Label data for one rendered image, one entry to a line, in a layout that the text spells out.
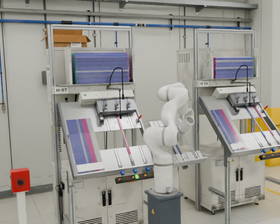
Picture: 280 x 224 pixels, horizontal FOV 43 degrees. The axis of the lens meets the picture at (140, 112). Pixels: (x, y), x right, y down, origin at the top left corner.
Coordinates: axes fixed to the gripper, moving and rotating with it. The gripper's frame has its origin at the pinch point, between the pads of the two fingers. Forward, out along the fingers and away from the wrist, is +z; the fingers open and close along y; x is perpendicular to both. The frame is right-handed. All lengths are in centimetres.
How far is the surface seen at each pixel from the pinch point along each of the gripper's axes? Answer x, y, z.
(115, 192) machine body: 22, 44, 49
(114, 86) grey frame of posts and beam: -62, 34, 6
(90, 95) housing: -54, 59, 7
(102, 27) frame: -107, 42, -21
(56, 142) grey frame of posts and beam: -29, 88, 41
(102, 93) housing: -55, 48, 6
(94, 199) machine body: 23, 64, 52
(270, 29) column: -163, -255, 25
